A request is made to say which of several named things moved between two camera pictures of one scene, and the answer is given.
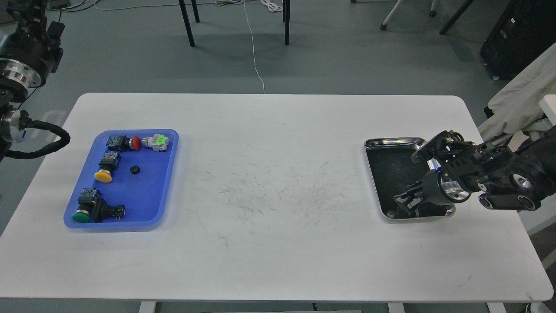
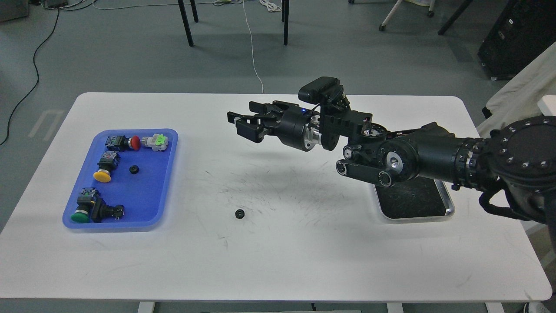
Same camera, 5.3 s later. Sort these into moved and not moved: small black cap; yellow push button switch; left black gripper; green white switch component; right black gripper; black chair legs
Moved: right black gripper; left black gripper
Not moved: small black cap; yellow push button switch; green white switch component; black chair legs
